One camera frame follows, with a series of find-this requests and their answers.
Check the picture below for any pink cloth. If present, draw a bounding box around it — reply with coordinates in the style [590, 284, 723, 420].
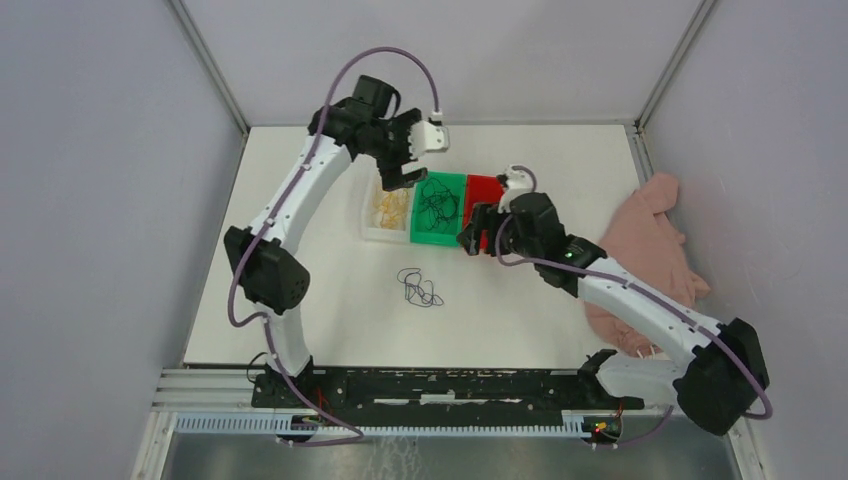
[584, 173, 711, 358]

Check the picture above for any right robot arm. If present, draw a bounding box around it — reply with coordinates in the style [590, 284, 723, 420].
[457, 193, 774, 436]

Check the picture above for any coloured cable bundle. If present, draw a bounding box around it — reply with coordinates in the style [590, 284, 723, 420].
[396, 267, 446, 309]

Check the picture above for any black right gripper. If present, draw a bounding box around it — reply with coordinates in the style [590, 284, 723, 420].
[456, 201, 541, 262]

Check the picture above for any yellow cable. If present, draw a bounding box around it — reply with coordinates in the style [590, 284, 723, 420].
[372, 188, 412, 230]

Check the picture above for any red plastic bin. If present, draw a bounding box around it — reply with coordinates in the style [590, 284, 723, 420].
[460, 174, 502, 256]

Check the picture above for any white slotted cable duct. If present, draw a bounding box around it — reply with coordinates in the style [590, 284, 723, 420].
[173, 413, 598, 439]

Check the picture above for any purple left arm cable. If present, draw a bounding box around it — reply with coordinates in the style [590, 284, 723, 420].
[227, 46, 444, 448]

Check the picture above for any clear plastic bin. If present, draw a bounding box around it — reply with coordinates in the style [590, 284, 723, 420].
[360, 174, 416, 244]

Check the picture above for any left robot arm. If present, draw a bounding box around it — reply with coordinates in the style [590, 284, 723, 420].
[223, 75, 448, 407]

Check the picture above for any green plastic bin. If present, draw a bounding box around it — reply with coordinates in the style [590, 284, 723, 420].
[411, 171, 467, 247]

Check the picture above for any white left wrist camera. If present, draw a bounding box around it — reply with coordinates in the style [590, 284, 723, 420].
[408, 111, 450, 160]

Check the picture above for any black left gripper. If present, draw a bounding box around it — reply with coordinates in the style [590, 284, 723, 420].
[361, 108, 429, 191]

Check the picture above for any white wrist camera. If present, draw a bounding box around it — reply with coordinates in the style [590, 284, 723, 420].
[496, 164, 538, 213]
[408, 111, 450, 160]

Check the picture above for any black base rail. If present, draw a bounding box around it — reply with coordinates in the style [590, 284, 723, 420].
[251, 365, 645, 427]

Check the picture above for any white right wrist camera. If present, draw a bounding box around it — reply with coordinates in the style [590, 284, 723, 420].
[496, 164, 538, 213]

